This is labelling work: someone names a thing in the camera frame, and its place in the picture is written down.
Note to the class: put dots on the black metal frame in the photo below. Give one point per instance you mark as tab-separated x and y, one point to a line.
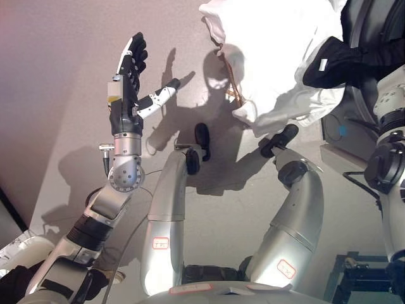
360	278

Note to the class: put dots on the small blue sticker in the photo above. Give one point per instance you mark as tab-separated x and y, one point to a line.
341	130

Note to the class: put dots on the black right robot foot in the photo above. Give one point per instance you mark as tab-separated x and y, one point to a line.
278	139

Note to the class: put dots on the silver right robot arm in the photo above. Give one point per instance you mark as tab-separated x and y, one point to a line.
392	190

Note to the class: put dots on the dark grey washing machine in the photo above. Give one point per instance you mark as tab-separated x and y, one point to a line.
351	126

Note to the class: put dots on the black robot foot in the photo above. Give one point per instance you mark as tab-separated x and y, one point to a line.
278	139
203	139

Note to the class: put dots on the white cloth garment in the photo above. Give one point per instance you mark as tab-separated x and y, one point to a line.
272	47

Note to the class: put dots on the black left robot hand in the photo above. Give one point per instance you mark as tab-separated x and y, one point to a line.
126	95

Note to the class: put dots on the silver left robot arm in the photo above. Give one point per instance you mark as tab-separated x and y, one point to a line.
104	206

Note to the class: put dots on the black left robot foot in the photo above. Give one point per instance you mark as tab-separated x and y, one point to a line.
203	139

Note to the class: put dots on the silver right robot leg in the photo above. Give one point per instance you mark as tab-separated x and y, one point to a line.
294	215

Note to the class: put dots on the white rounded plastic object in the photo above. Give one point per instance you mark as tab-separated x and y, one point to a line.
25	253

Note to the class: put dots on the black garment with white label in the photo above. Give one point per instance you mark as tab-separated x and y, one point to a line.
341	66

